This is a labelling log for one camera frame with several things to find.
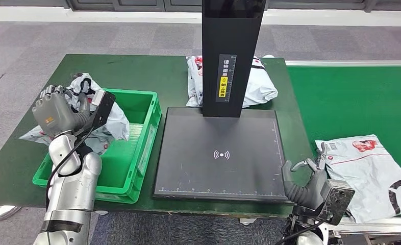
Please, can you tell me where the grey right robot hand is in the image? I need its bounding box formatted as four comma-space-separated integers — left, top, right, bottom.
281, 142, 330, 210

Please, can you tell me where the black inbound scanning machine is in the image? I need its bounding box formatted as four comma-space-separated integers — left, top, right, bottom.
153, 0, 291, 204

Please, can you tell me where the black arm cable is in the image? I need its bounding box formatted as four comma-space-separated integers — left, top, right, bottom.
45, 127, 96, 210
274, 219, 326, 245

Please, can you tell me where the green conveyor belt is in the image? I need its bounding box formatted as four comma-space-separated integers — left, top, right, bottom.
286, 60, 401, 236

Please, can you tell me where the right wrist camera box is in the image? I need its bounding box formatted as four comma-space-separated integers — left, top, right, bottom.
317, 179, 356, 226

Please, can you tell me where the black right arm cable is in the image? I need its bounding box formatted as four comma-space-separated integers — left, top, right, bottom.
274, 219, 326, 245

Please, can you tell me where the green plastic crate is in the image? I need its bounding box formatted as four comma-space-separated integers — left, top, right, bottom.
32, 88, 162, 204

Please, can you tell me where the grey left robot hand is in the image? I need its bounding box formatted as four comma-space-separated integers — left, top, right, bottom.
32, 85, 91, 138

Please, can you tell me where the round silver metal base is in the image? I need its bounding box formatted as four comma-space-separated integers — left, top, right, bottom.
0, 205, 21, 221

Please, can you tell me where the white plastic mailer parcel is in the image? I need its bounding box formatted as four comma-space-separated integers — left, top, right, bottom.
19, 72, 131, 156
186, 55, 279, 108
315, 134, 401, 224

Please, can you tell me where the ruler label sticker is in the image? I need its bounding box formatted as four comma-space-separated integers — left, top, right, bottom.
215, 54, 237, 103

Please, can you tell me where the dark grey wall panel frame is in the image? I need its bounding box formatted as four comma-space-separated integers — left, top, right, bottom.
0, 0, 401, 12

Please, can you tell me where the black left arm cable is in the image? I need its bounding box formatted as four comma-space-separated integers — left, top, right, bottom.
45, 127, 96, 210

